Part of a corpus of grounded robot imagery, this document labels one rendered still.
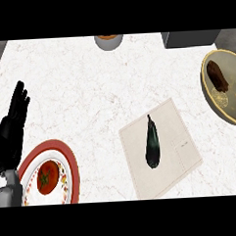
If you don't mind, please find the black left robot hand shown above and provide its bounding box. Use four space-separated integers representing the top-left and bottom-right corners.
0 79 35 177

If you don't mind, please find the beige placemat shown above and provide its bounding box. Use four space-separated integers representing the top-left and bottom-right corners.
117 96 206 201

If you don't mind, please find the brown sweet potato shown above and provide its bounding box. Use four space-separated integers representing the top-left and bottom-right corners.
206 59 230 95

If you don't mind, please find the yellow rimmed grey bowl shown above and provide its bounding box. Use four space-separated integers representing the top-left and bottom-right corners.
199 47 236 130

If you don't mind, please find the red tomato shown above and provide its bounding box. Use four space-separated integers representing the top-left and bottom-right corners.
35 160 62 197

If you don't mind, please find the red rimmed white plate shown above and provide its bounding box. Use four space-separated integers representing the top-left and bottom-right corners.
16 137 82 208

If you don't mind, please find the grey cup with orange content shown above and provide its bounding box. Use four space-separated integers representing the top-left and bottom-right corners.
93 33 125 53

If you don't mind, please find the dark eggplant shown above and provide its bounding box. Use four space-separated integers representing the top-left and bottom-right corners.
142 113 163 170

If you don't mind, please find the dark grey box appliance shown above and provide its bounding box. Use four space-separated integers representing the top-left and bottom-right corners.
161 28 223 50

